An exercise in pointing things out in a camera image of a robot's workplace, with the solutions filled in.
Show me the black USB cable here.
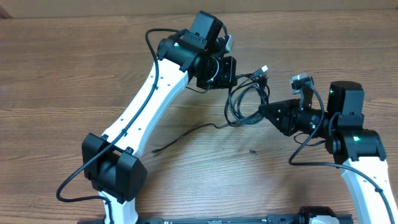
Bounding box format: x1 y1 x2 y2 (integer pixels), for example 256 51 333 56
151 65 271 154

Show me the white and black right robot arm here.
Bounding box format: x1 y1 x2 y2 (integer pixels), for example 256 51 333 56
259 81 397 223

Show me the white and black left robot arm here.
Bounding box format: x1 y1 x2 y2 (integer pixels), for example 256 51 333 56
81 11 236 223

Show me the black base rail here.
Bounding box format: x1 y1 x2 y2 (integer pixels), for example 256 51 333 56
77 205 354 224

